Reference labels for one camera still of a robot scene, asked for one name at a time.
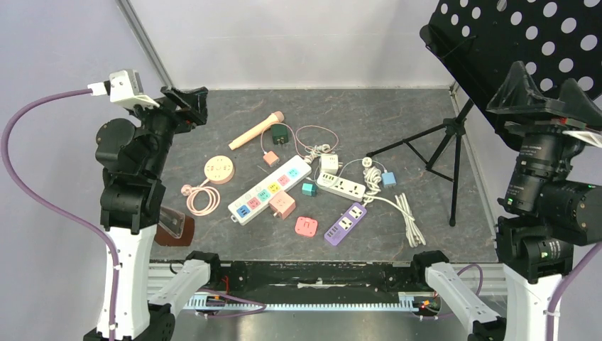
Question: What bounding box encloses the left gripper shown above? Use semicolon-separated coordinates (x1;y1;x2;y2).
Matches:
127;85;209;179

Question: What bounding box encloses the coral plug adapter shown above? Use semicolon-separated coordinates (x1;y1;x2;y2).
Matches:
295;217;318;237

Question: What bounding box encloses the pink cube socket adapter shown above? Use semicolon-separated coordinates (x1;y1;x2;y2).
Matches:
268;191;296;220

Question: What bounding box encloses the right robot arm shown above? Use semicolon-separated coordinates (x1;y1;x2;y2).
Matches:
410;61;601;340

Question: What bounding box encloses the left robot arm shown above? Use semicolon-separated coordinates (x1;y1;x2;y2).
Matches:
84;82;223;340

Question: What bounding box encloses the black music stand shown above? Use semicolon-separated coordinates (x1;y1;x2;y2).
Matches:
366;0;602;228

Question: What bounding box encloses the round pink socket hub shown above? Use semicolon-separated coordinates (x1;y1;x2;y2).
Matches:
204;156;235;185

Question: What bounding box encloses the dark green cube adapter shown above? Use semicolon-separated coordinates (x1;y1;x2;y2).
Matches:
270;124;290;145

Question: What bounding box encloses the salmon usb charger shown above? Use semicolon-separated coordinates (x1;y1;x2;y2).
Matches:
263;151;280;167

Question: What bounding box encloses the white multicolour power strip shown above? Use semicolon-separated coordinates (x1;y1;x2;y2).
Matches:
227;156;312;226

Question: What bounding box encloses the brown wooden metronome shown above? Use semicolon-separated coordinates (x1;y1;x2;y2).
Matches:
154;206;195;247

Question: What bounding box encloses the teal usb charger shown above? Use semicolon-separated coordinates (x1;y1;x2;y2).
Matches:
302;183;317;197

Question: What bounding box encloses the white cube adapter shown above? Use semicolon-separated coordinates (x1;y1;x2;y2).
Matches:
319;153;340;175

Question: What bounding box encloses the white usb power strip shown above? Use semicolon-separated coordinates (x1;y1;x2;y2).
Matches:
316;173;366;202

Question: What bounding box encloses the blue usb charger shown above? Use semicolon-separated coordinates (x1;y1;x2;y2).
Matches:
381;172;397;188

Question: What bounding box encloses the purple power strip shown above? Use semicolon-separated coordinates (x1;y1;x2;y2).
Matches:
324;202;367;246

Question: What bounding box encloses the pink coiled hub cable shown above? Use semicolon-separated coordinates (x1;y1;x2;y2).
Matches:
180;178;221;217

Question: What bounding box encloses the thin pink usb cable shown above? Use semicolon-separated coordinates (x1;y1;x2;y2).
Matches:
260;123;340;163

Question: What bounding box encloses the white cable plug bundle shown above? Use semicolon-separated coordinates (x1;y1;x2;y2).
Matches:
303;144;332;164

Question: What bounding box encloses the mint green usb cable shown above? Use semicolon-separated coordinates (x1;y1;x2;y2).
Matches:
305;158;389;189

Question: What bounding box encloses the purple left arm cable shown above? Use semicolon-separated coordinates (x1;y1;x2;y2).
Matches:
1;89;121;341

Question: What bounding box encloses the white power strip cable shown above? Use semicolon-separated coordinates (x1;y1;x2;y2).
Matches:
360;158;427;249

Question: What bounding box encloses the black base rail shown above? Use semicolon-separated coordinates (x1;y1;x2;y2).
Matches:
205;261;433;305

